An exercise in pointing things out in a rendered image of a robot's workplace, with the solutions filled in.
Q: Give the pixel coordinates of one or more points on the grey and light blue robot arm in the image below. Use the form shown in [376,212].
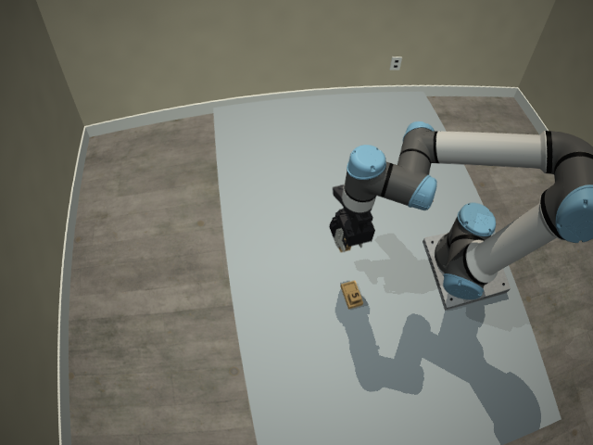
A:
[565,210]

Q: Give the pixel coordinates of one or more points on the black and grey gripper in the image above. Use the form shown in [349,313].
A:
[354,237]

